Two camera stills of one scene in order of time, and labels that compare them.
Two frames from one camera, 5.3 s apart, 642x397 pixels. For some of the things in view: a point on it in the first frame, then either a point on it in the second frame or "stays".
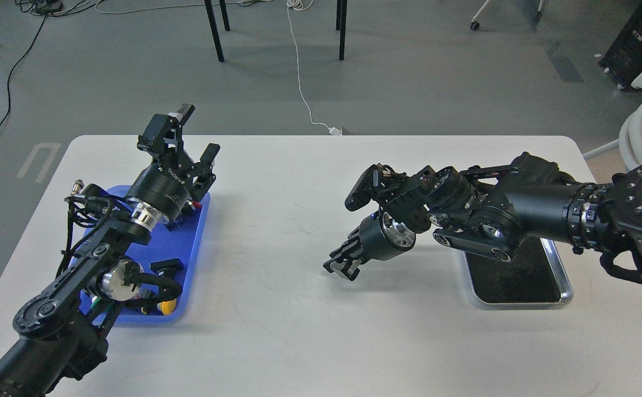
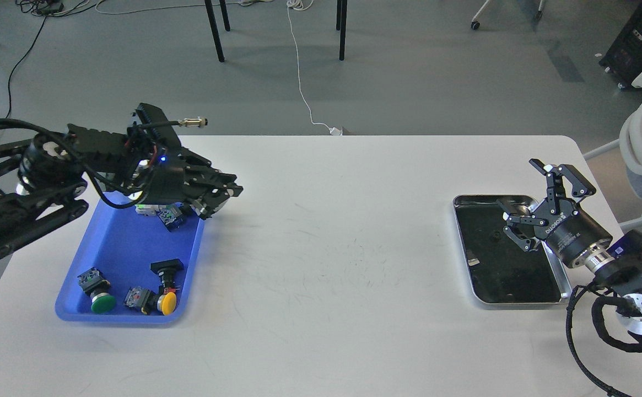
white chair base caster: x=475 y=25 stays
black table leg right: x=341 y=19 stays
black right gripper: x=381 y=236 -> x=568 y=233
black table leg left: x=216 y=36 stays
